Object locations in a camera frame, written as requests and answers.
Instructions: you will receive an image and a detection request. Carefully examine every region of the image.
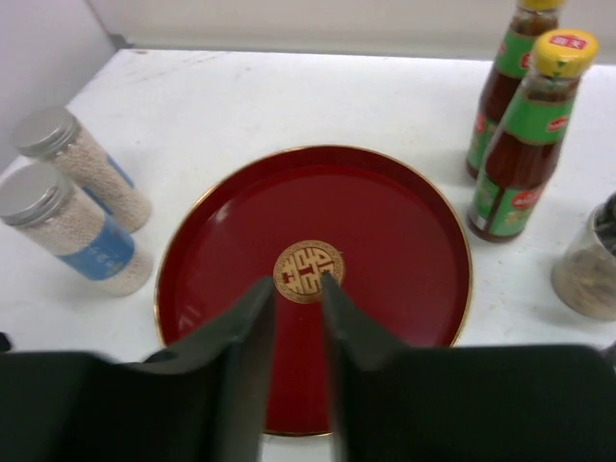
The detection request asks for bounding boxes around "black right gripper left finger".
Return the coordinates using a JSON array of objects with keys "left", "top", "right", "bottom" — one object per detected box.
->
[{"left": 1, "top": 277, "right": 275, "bottom": 461}]

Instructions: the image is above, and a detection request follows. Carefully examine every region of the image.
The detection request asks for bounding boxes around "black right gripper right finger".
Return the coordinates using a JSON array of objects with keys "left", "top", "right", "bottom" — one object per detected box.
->
[{"left": 321, "top": 275, "right": 615, "bottom": 461}]

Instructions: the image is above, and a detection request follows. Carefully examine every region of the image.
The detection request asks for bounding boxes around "green-label sauce bottle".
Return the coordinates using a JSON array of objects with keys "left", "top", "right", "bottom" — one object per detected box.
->
[
  {"left": 468, "top": 28, "right": 600, "bottom": 243},
  {"left": 465, "top": 0, "right": 566, "bottom": 178}
]

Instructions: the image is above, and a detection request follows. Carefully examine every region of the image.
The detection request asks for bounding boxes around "round red tray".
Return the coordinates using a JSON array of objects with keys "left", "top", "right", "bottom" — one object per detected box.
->
[{"left": 155, "top": 145, "right": 473, "bottom": 436}]

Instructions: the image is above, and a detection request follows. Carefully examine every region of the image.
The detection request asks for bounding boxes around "clear grinder jar black top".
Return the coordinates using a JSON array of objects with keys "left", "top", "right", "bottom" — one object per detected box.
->
[{"left": 552, "top": 195, "right": 615, "bottom": 321}]

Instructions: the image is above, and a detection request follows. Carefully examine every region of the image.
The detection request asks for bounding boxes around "far silver-lid salt jar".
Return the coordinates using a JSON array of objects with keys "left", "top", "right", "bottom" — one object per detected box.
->
[{"left": 11, "top": 106, "right": 151, "bottom": 233}]

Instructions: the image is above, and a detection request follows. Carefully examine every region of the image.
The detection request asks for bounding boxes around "silver-lid salt jar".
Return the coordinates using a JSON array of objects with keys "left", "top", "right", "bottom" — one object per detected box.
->
[
  {"left": 1, "top": 164, "right": 153, "bottom": 296},
  {"left": 11, "top": 106, "right": 151, "bottom": 233}
]

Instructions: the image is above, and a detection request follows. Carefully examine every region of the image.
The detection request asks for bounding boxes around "near silver-lid salt jar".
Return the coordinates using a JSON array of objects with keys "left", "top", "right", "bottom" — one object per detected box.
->
[{"left": 1, "top": 164, "right": 153, "bottom": 296}]

